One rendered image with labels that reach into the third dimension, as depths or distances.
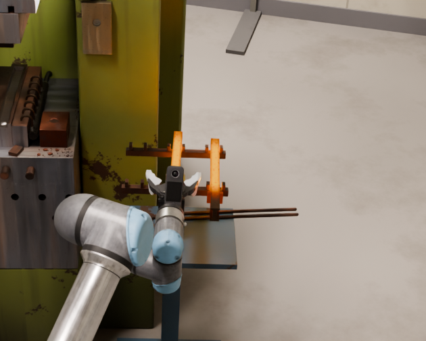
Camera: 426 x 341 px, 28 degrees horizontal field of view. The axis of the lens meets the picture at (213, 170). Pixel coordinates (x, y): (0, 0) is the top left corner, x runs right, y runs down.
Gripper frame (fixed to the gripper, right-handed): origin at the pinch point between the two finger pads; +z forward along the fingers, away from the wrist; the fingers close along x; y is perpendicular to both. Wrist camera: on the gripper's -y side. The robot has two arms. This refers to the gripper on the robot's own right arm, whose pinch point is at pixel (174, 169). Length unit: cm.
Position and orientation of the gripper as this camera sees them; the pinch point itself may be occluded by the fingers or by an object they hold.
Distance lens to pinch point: 238.9
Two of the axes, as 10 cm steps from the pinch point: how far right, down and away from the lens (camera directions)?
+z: 0.1, -5.4, 8.4
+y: -0.5, 8.4, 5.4
